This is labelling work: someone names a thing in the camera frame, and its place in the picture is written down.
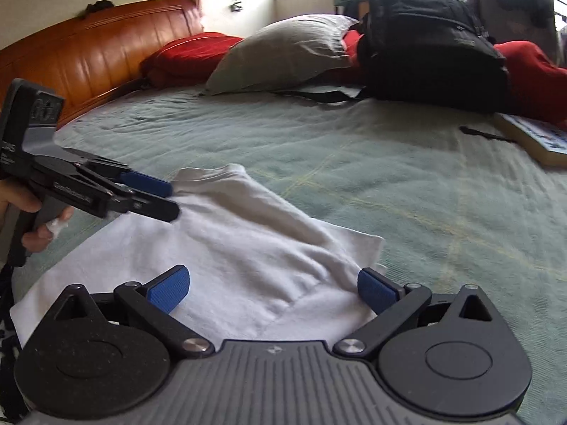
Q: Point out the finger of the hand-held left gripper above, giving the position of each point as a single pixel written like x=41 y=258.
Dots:
x=153 y=207
x=148 y=184

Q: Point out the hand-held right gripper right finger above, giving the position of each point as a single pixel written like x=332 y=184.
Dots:
x=376 y=290

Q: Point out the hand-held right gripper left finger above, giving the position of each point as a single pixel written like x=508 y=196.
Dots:
x=170 y=288

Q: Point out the white printed t-shirt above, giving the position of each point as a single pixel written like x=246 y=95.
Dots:
x=230 y=248

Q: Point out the person's left hand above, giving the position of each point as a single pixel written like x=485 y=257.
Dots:
x=17 y=195

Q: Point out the wooden headboard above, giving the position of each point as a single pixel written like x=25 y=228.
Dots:
x=84 y=57

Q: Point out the green checked bed blanket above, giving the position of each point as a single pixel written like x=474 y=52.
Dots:
x=354 y=172

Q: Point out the red pillow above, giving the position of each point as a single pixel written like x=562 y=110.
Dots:
x=190 y=55

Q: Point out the small dark cloth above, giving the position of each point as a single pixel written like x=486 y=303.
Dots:
x=97 y=9

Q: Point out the person's dark blue clothing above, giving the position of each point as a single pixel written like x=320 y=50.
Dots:
x=6 y=341

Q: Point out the grey pillow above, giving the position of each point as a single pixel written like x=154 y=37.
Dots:
x=279 y=53

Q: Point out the paperback book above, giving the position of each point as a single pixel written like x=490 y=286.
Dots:
x=531 y=139

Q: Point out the black backpack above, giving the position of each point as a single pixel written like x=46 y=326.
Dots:
x=425 y=48

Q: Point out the red quilt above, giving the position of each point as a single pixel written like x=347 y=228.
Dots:
x=531 y=79

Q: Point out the metal wall hook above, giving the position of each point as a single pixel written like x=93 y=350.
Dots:
x=236 y=4

